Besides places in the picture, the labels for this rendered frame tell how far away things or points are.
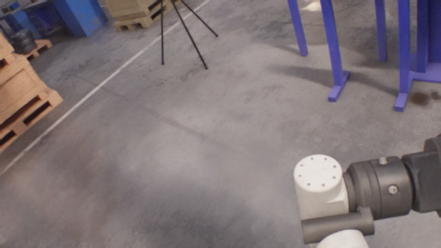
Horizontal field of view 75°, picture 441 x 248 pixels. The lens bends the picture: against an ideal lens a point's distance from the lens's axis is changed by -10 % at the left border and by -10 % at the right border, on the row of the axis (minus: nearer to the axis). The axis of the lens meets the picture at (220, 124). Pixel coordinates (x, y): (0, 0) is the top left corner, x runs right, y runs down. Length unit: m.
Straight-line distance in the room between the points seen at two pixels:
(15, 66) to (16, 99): 0.38
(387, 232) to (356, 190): 1.07
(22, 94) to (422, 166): 3.90
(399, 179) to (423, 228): 1.09
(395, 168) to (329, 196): 0.10
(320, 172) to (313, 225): 0.07
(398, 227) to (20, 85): 3.77
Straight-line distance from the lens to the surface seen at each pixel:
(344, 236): 0.42
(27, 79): 4.03
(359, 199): 0.46
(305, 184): 0.43
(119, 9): 5.26
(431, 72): 2.29
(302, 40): 2.56
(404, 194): 0.47
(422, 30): 2.12
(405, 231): 1.53
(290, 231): 1.55
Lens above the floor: 1.33
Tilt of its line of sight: 37 degrees down
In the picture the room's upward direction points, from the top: 25 degrees counter-clockwise
